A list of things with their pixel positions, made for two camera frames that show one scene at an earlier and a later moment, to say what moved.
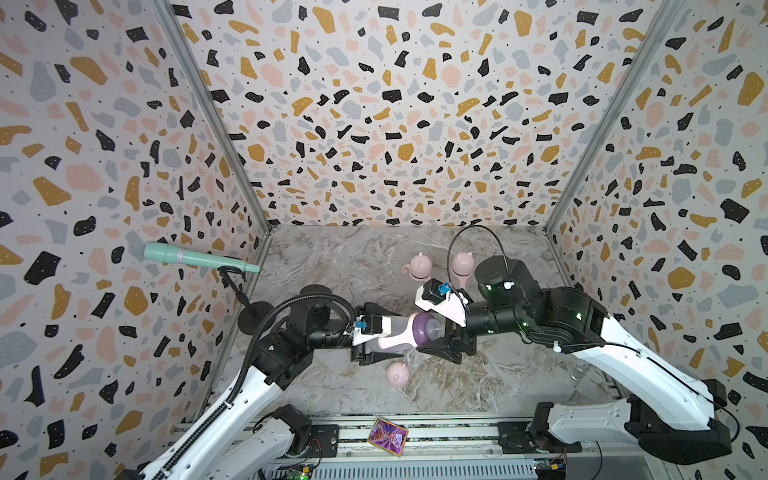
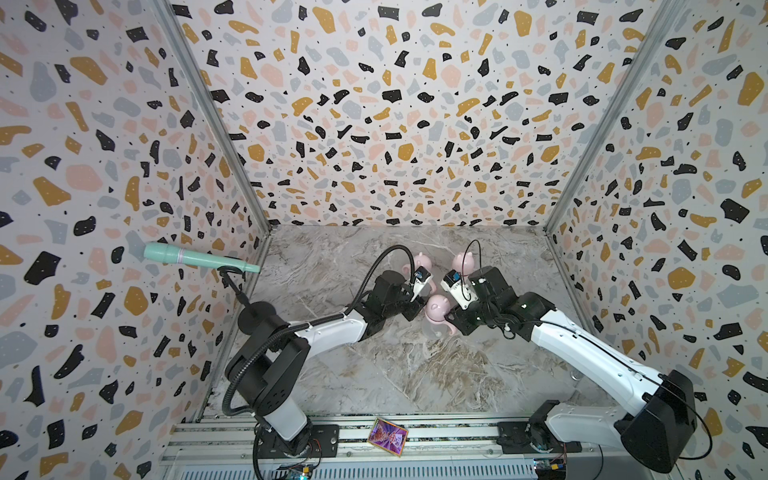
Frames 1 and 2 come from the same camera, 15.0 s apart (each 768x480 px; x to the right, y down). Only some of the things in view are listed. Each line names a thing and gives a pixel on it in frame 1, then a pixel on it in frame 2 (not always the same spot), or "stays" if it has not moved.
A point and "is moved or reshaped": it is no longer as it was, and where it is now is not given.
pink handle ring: x=407 y=338 is moved or reshaped
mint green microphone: x=165 y=253 stays
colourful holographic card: x=388 y=436 stays
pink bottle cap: x=398 y=374 is moved or reshaped
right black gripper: x=453 y=348 → x=462 y=322
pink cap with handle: x=462 y=266 stays
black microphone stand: x=253 y=314 stays
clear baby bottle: x=397 y=325 → x=435 y=331
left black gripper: x=372 y=359 → x=418 y=308
